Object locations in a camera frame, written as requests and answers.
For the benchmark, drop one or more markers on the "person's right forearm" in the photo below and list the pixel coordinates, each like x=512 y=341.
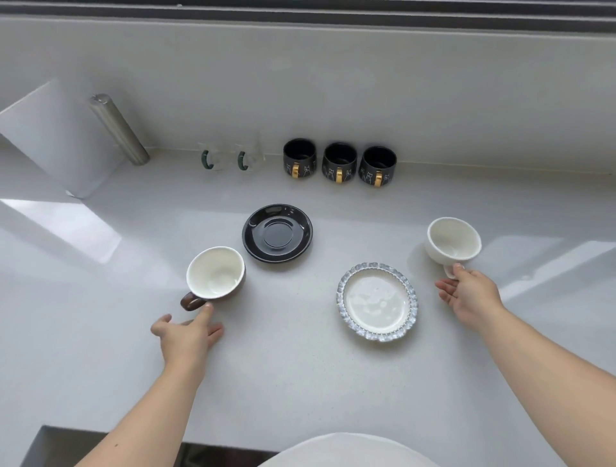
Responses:
x=553 y=385

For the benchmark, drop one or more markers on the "person's left hand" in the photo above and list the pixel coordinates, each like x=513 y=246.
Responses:
x=187 y=339

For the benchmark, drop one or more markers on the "brown cup with white inside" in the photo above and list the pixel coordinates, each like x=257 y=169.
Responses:
x=214 y=274

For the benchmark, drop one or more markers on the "metal cylinder post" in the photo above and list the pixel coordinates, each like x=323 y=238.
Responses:
x=118 y=127

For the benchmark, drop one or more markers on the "dark window frame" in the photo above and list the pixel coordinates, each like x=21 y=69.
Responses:
x=337 y=14

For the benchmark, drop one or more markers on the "white plate with patterned rim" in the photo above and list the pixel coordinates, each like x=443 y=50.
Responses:
x=378 y=300

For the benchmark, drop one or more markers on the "white partition panel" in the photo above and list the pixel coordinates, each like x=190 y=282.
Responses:
x=53 y=139

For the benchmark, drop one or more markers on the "person's left forearm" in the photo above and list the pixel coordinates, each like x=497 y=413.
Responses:
x=149 y=423

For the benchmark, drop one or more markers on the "black saucer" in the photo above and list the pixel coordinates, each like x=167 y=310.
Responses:
x=277 y=233

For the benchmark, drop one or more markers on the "white shirt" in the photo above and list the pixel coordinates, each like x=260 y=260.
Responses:
x=346 y=452

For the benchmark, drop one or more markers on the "person's right hand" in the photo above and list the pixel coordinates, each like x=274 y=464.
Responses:
x=471 y=298

